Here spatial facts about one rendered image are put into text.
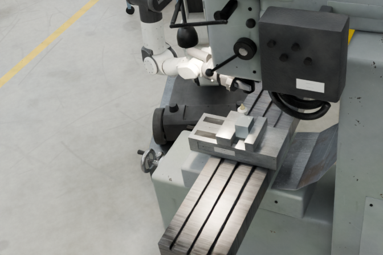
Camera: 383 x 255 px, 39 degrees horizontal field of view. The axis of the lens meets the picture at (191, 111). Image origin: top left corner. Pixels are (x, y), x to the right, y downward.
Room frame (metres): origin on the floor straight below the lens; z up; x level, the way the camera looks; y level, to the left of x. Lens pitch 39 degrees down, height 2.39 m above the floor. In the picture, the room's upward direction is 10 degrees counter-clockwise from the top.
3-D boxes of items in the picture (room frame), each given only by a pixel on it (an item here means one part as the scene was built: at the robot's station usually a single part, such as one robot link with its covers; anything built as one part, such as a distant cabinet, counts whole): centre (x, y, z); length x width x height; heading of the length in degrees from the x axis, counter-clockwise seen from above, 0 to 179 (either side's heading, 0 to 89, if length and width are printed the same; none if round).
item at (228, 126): (1.49, -0.13, 1.05); 0.15 x 0.06 x 0.04; 148
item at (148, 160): (1.78, 0.21, 0.66); 0.16 x 0.12 x 0.12; 58
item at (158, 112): (2.22, 0.18, 0.50); 0.20 x 0.05 x 0.20; 167
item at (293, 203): (1.52, -0.22, 0.82); 0.50 x 0.35 x 0.12; 58
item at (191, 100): (2.39, -0.14, 0.59); 0.64 x 0.52 x 0.33; 167
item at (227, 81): (1.58, -0.15, 1.23); 0.13 x 0.12 x 0.10; 133
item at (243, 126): (1.46, -0.18, 1.07); 0.06 x 0.05 x 0.06; 148
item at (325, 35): (1.07, -0.29, 1.62); 0.20 x 0.09 x 0.21; 58
